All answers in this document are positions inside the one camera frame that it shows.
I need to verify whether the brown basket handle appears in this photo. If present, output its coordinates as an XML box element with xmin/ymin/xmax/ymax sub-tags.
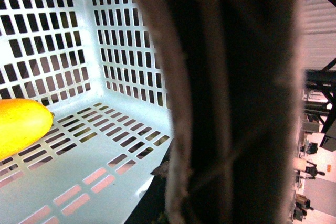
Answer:
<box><xmin>136</xmin><ymin>0</ymin><xmax>305</xmax><ymax>223</ymax></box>

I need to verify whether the yellow mango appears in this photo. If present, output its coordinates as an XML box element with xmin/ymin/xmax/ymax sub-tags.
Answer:
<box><xmin>1</xmin><ymin>98</ymin><xmax>54</xmax><ymax>159</ymax></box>

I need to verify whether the light blue plastic basket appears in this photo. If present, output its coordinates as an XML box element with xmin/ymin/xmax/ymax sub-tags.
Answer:
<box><xmin>1</xmin><ymin>0</ymin><xmax>173</xmax><ymax>223</ymax></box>

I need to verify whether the felt-covered left gripper finger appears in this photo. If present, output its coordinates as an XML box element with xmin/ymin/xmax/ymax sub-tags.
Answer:
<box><xmin>151</xmin><ymin>161</ymin><xmax>170</xmax><ymax>178</ymax></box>

